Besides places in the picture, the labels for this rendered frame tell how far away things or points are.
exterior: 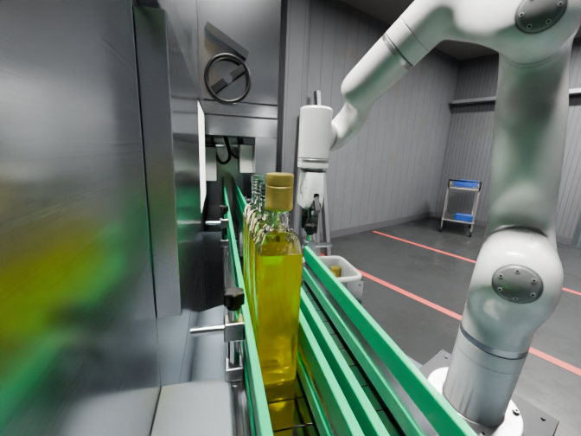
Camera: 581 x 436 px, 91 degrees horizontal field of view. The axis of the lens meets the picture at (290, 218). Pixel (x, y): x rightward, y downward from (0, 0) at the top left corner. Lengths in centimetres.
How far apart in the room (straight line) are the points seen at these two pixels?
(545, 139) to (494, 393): 49
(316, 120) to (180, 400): 62
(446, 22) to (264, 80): 102
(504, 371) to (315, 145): 62
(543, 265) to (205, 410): 53
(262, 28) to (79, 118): 143
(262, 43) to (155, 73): 125
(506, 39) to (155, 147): 50
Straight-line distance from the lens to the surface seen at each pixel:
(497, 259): 59
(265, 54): 157
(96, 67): 25
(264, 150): 151
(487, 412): 82
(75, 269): 20
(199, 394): 45
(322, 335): 40
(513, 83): 69
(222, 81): 148
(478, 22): 61
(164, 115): 35
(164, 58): 36
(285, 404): 43
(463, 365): 77
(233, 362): 44
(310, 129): 75
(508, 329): 69
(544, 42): 58
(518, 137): 61
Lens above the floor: 136
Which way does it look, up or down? 14 degrees down
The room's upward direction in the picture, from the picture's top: 3 degrees clockwise
